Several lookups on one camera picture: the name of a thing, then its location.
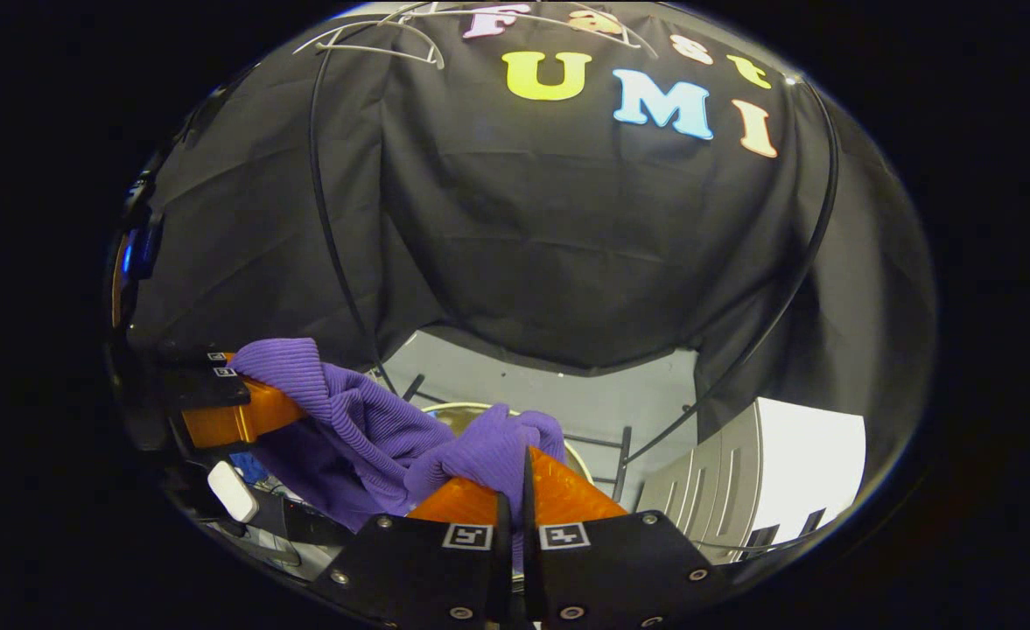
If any black metal clothes rack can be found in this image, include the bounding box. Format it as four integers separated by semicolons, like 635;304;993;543
307;4;841;504

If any white plastic clothes hanger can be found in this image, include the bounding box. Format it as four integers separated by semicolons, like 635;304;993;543
392;3;660;60
292;17;445;71

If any small white device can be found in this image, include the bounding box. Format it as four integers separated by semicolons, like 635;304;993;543
208;461;260;524

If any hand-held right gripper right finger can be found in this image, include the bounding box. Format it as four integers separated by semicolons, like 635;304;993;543
522;446;730;630

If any black backdrop cloth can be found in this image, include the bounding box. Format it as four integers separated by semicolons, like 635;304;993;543
112;0;935;456

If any white cabinet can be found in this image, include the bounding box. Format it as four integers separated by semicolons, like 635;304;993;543
635;396;867;565

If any purple ribbed jacket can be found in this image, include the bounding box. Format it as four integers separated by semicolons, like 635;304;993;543
228;338;568;570

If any black electronic box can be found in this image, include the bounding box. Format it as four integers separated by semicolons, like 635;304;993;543
248;494;354;548

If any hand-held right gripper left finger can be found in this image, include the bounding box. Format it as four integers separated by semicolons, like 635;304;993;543
309;477;515;630

